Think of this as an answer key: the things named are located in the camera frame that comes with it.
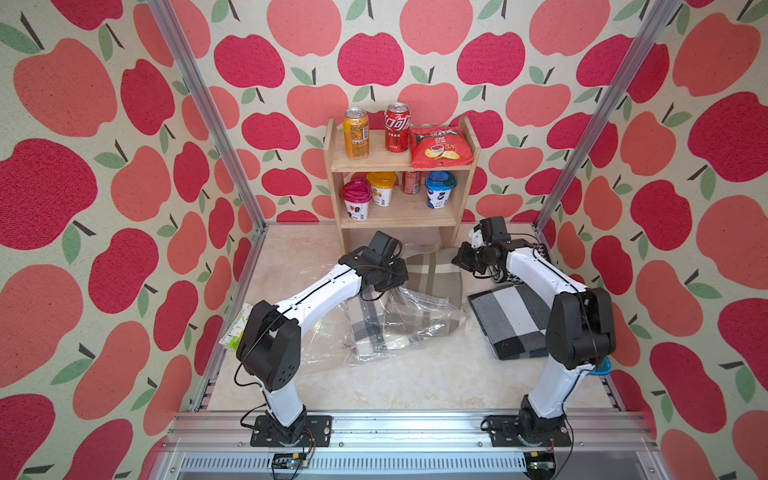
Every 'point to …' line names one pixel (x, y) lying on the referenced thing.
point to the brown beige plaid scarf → (434, 281)
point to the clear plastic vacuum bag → (325, 336)
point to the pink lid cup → (356, 194)
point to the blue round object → (602, 369)
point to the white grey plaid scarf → (398, 319)
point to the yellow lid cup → (381, 184)
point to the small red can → (411, 182)
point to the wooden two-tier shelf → (406, 212)
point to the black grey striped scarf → (515, 319)
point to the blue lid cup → (439, 185)
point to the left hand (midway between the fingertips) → (412, 282)
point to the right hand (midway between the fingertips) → (455, 264)
